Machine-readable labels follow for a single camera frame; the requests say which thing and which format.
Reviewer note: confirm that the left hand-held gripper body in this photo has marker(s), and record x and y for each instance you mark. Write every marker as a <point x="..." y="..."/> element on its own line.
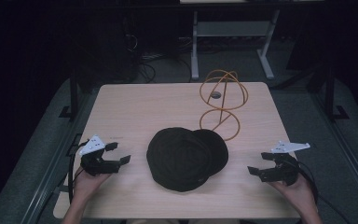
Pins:
<point x="98" y="166"/>

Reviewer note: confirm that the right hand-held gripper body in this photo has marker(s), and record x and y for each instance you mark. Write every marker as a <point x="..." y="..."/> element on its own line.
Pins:
<point x="284" y="172"/>

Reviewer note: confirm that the black cap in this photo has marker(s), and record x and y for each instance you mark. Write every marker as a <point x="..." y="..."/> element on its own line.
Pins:
<point x="180" y="158"/>

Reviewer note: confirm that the person's left hand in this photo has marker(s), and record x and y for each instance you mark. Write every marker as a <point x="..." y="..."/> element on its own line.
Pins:
<point x="85" y="186"/>

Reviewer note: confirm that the person's right hand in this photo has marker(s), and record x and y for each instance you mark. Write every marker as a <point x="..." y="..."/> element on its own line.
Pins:
<point x="300" y="196"/>

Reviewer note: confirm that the grey round disc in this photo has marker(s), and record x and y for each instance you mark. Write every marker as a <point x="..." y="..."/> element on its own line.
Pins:
<point x="216" y="95"/>

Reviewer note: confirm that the grey metal floor rail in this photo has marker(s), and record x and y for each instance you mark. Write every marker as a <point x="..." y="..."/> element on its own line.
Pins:
<point x="348" y="152"/>
<point x="48" y="174"/>

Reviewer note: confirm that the black metal stand post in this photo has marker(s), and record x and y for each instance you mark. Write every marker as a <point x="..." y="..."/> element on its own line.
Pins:
<point x="73" y="93"/>
<point x="331" y="93"/>

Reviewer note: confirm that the grey metal table frame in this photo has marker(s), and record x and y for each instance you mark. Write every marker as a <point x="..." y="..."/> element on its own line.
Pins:
<point x="233" y="29"/>

